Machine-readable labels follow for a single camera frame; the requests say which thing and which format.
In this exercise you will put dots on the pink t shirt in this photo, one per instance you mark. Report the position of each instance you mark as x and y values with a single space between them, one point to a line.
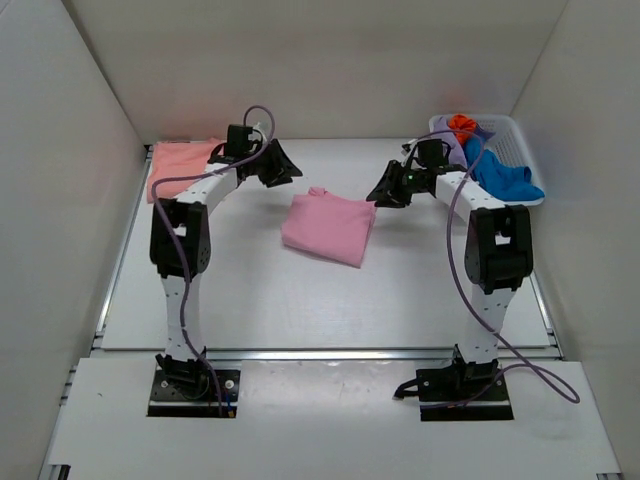
325 225

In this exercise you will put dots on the folded salmon t shirt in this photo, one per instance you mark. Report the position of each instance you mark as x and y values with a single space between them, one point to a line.
179 159

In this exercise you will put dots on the lavender t shirt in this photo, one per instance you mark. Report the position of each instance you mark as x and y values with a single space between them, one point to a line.
455 151

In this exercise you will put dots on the blue t shirt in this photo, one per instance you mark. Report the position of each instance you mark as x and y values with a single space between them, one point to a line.
509 184

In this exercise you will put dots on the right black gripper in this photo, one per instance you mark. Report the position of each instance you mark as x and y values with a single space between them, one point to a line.
388 193

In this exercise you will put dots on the orange t shirt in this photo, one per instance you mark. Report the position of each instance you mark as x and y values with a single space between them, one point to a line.
462 126

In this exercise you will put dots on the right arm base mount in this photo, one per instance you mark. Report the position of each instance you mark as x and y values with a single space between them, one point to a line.
459 391

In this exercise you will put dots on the white plastic laundry basket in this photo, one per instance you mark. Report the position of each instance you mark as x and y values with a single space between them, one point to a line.
507 144

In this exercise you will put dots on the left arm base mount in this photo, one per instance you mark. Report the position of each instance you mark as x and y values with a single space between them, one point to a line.
188 390

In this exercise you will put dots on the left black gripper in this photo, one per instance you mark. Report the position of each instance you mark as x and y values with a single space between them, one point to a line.
281 167

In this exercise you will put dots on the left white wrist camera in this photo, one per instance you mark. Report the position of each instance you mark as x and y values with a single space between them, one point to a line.
259 132

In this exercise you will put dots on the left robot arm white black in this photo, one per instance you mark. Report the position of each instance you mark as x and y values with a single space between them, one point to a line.
180 242

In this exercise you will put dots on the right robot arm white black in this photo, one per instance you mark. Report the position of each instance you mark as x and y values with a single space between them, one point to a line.
498 253

